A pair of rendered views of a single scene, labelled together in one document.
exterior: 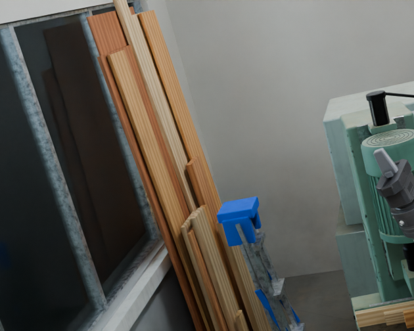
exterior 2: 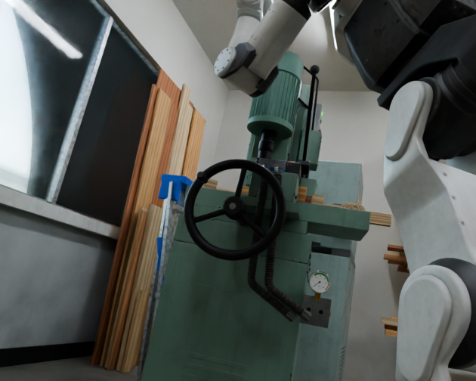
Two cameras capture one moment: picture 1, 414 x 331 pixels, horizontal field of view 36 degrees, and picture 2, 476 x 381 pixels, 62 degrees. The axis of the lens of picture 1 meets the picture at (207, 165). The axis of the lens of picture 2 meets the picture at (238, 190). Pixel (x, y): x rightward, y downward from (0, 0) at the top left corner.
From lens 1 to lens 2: 1.60 m
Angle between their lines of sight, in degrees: 28
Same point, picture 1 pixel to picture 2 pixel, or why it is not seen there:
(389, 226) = (255, 109)
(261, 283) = (164, 230)
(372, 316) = not seen: hidden behind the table
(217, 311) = (129, 277)
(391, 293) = not seen: hidden behind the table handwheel
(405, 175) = not seen: outside the picture
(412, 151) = (291, 58)
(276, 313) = (162, 259)
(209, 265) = (143, 242)
